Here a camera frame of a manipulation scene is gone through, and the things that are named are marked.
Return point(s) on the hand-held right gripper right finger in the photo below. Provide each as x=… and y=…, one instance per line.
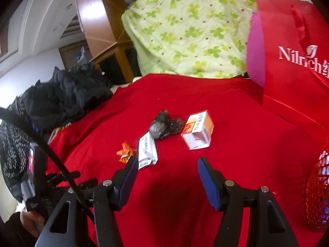
x=209, y=185

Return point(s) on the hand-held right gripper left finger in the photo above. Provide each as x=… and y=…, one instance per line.
x=127, y=182

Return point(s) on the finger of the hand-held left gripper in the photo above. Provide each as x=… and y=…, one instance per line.
x=87, y=185

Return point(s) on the orange candy wrapper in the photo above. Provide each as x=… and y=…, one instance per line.
x=126, y=151

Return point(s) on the white paper packet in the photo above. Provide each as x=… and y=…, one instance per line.
x=147, y=149

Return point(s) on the small orange white box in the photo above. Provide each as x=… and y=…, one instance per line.
x=199, y=131

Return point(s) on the dark foil wrapper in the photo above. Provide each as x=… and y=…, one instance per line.
x=160, y=127

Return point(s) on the red plastic mesh basket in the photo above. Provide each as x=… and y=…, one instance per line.
x=318, y=193

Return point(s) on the person's left forearm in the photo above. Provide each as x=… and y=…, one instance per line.
x=12, y=234

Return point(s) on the person's left hand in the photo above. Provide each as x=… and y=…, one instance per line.
x=28, y=218

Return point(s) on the black floral cloth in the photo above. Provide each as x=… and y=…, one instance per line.
x=12, y=146

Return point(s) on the striped cloth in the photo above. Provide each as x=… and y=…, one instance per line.
x=57, y=132

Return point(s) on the red blanket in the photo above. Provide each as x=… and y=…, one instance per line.
x=231, y=133

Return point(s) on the black puffer jacket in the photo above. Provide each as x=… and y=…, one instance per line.
x=66, y=95

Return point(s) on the wooden lattice door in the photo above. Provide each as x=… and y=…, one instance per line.
x=69, y=55

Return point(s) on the red paper bag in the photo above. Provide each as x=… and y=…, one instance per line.
x=290, y=82

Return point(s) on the green clover print quilt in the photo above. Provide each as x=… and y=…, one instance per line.
x=185, y=30

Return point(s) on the wooden cabinet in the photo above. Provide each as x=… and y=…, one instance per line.
x=95, y=12

